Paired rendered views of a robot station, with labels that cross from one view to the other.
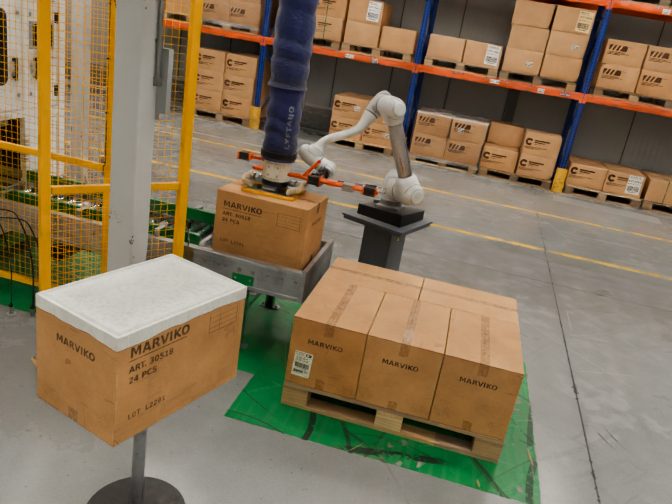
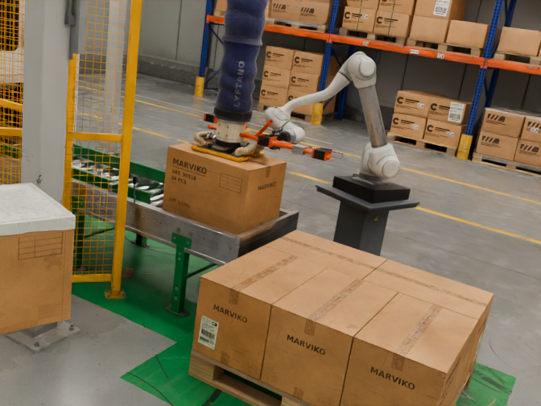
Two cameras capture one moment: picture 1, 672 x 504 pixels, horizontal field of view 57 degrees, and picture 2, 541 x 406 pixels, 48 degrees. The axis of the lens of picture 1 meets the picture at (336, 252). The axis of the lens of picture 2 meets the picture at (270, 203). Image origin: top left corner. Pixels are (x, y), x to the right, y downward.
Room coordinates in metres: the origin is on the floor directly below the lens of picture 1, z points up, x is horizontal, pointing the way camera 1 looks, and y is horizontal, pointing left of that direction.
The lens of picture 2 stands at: (0.45, -0.91, 1.77)
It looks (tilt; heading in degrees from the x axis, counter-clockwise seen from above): 17 degrees down; 18
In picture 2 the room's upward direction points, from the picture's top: 8 degrees clockwise
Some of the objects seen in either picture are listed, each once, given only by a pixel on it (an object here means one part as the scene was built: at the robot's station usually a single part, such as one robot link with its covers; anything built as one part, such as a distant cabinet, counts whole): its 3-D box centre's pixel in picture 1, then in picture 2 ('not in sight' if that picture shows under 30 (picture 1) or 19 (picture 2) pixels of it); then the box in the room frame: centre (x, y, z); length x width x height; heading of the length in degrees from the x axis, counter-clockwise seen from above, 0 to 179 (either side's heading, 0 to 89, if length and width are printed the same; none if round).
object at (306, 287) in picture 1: (316, 273); (267, 243); (3.71, 0.10, 0.47); 0.70 x 0.03 x 0.15; 170
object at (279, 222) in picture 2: (318, 258); (269, 227); (3.71, 0.10, 0.58); 0.70 x 0.03 x 0.06; 170
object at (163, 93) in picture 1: (150, 78); (68, 18); (2.95, 1.00, 1.62); 0.20 x 0.05 x 0.30; 80
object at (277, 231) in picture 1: (270, 222); (224, 185); (3.77, 0.45, 0.75); 0.60 x 0.40 x 0.40; 77
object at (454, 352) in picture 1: (409, 336); (348, 321); (3.30, -0.52, 0.34); 1.20 x 1.00 x 0.40; 80
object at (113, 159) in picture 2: (127, 196); (111, 159); (4.25, 1.56, 0.60); 1.60 x 0.10 x 0.09; 80
